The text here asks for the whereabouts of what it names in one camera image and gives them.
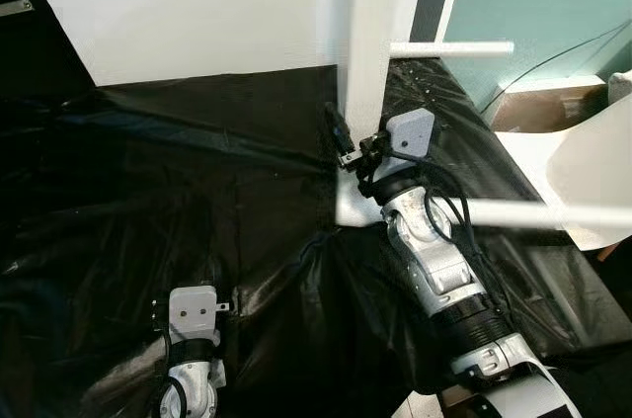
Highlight white plastic table top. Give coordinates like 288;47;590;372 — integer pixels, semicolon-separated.
331;0;431;231

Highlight brown cardboard box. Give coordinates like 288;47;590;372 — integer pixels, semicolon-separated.
491;82;608;132

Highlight small white bundle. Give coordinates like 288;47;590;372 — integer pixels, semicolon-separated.
607;70;632;103

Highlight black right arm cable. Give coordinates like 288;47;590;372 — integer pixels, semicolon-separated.
390;146;475;251

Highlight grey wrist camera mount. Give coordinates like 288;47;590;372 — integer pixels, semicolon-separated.
168;285;218;342
380;107;437;164

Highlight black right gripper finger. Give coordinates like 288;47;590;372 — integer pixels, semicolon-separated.
324;102;356;170

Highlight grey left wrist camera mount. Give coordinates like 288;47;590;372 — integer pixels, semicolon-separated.
168;285;218;342

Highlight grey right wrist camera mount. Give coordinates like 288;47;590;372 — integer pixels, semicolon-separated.
380;107;437;164

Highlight thin black wall cable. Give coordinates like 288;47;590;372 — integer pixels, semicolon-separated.
479;23;632;113

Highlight white plastic chair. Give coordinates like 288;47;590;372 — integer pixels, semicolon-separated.
494;92;632;251

